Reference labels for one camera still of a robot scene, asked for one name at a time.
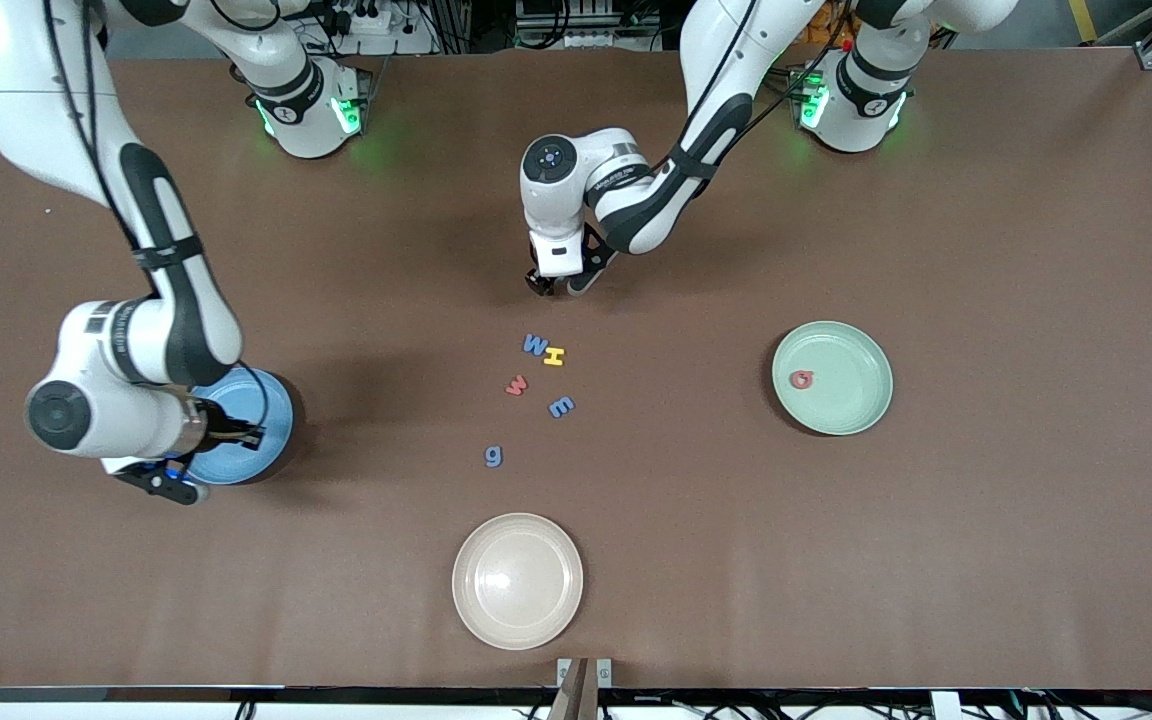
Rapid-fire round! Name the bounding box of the black table edge rail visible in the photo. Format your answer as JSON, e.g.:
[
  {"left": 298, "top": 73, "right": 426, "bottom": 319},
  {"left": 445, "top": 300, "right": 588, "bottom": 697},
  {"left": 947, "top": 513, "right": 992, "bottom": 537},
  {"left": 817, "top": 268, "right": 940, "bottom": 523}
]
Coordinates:
[{"left": 0, "top": 684, "right": 1152, "bottom": 707}]

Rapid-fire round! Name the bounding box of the blue plate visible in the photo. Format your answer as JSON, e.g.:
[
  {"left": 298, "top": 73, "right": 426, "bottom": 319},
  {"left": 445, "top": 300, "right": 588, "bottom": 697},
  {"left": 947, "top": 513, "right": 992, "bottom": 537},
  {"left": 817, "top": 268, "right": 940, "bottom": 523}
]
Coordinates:
[{"left": 181, "top": 367, "right": 295, "bottom": 487}]

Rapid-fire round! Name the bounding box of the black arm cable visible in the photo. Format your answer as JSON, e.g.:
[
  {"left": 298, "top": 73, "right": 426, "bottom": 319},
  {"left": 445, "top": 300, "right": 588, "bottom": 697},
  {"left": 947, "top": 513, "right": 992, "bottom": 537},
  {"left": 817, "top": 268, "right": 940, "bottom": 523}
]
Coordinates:
[
  {"left": 41, "top": 0, "right": 272, "bottom": 436},
  {"left": 671, "top": 0, "right": 852, "bottom": 176}
]

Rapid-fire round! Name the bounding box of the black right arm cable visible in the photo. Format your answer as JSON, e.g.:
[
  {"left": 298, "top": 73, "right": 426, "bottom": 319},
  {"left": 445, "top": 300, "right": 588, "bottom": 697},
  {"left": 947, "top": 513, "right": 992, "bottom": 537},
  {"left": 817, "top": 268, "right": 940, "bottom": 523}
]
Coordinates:
[{"left": 41, "top": 0, "right": 272, "bottom": 436}]

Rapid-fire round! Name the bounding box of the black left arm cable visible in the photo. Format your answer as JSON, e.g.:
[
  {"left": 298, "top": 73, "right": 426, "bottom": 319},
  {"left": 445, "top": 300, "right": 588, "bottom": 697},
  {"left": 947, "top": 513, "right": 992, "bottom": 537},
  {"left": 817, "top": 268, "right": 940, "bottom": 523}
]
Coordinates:
[{"left": 671, "top": 0, "right": 852, "bottom": 176}]

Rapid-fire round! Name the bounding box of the white power strip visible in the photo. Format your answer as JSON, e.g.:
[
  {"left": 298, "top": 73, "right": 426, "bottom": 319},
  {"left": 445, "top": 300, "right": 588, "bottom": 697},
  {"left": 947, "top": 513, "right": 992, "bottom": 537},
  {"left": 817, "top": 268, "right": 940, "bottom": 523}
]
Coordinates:
[
  {"left": 321, "top": 0, "right": 437, "bottom": 56},
  {"left": 516, "top": 0, "right": 657, "bottom": 51}
]

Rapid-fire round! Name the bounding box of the green plate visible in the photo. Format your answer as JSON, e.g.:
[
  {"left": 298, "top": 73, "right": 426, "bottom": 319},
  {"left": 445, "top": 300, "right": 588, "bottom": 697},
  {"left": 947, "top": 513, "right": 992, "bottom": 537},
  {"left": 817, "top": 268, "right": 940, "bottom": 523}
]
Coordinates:
[{"left": 772, "top": 321, "right": 895, "bottom": 437}]

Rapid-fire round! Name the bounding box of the grey mount pole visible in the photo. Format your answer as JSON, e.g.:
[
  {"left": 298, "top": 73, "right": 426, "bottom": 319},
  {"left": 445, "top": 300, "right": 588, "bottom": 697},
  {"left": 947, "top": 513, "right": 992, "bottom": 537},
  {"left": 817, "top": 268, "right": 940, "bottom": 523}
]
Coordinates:
[{"left": 546, "top": 658, "right": 590, "bottom": 720}]

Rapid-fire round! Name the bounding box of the metal table edge bracket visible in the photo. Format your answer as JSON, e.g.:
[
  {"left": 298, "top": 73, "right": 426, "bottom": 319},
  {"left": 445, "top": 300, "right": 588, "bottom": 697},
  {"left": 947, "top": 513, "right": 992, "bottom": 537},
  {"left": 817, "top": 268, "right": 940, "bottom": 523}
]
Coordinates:
[{"left": 556, "top": 657, "right": 614, "bottom": 691}]

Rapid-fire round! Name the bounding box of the cream plate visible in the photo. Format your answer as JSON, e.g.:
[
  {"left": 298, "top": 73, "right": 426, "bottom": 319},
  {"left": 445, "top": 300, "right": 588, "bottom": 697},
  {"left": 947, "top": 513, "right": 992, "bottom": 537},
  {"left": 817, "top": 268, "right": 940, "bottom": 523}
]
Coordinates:
[{"left": 452, "top": 512, "right": 585, "bottom": 652}]

